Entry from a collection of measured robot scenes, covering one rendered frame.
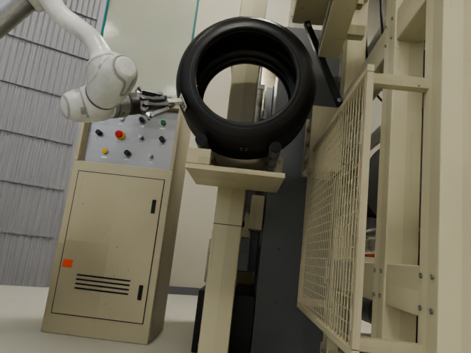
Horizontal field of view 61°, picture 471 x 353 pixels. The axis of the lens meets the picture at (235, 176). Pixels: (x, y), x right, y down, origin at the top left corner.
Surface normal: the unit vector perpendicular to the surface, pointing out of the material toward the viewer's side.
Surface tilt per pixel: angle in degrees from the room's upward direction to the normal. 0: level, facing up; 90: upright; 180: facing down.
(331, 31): 162
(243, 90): 90
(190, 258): 90
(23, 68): 90
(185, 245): 90
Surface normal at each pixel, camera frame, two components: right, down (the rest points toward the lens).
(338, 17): -0.11, 0.87
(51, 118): 0.50, -0.11
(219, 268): -0.02, -0.19
